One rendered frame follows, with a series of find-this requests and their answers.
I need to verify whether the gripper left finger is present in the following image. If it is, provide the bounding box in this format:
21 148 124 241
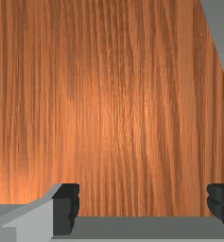
0 182 80 242

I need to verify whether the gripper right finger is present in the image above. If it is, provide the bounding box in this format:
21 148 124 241
206 182 224 233

